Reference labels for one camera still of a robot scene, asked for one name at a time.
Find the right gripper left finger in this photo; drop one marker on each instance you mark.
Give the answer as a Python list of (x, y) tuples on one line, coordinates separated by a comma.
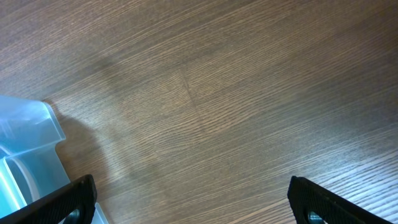
[(72, 203)]

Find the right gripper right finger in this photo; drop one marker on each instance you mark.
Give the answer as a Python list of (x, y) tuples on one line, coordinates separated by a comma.
[(311, 203)]

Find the clear plastic storage container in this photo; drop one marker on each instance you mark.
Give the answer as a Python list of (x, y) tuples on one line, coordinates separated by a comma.
[(30, 166)]

